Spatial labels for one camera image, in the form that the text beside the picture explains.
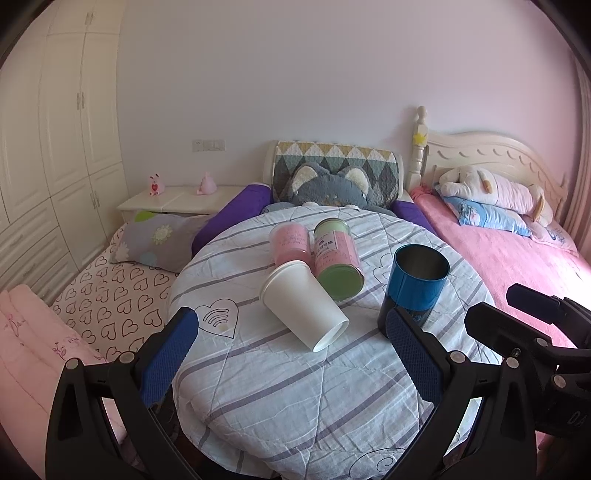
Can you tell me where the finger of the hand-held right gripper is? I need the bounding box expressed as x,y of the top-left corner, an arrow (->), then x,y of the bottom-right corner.
505,283 -> 591,333
464,302 -> 568,370

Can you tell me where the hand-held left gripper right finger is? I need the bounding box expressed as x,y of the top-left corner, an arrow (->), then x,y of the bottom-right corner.
378,306 -> 539,480

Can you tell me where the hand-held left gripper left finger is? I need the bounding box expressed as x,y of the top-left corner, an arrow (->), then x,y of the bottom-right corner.
45,306 -> 200,480

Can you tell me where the white paper cup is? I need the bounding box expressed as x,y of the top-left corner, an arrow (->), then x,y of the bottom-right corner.
260,260 -> 350,353

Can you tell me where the translucent pink cup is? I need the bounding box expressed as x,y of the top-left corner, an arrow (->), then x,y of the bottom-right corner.
269,222 -> 311,267

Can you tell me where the blue tin can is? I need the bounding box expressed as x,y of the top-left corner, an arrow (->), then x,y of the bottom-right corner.
377,244 -> 451,335

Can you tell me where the pink bed sheet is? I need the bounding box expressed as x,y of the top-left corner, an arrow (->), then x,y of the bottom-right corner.
411,185 -> 591,352

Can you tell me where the white printed pillow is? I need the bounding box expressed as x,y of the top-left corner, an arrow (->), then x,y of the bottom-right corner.
526,217 -> 580,254

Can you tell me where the heart print bed sheet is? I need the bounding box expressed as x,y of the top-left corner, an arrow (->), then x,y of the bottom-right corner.
50,224 -> 181,365

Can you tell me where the blue cartoon pillow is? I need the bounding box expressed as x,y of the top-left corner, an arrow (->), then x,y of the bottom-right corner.
441,196 -> 534,237

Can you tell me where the round table striped cloth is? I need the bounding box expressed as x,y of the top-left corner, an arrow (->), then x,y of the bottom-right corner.
167,205 -> 502,480

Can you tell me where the grey flowered pillow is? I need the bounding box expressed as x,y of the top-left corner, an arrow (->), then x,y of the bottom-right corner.
110,210 -> 208,273

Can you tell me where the white and pink plush dog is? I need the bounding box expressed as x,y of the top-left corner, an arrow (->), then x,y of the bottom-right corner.
433,166 -> 555,227

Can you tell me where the pink curtain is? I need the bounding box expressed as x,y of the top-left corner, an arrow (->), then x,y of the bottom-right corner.
566,55 -> 591,250

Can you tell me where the pink and green tin canister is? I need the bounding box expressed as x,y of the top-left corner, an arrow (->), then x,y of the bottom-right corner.
313,217 -> 365,302

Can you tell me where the folded pink blanket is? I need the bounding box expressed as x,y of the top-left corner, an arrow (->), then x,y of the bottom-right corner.
0,284 -> 139,462

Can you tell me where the purple bed bumper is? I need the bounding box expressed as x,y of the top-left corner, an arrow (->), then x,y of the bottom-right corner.
191,184 -> 271,252
390,199 -> 437,236

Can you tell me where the white nightstand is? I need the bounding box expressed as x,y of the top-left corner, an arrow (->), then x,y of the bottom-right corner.
116,185 -> 247,224

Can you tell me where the white carved bed headboard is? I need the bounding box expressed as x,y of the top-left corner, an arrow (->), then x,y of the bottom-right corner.
406,106 -> 571,208

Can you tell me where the grey plush cat cushion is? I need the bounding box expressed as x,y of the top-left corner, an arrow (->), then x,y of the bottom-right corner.
261,161 -> 393,214

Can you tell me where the quilted patterned chair back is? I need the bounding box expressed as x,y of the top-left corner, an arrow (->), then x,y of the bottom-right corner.
262,141 -> 407,204

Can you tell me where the triangle pattern quilted cover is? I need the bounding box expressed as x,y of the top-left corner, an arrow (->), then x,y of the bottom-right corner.
271,141 -> 399,204

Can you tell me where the white wardrobe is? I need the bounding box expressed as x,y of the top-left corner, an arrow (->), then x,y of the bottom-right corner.
0,0 -> 129,305

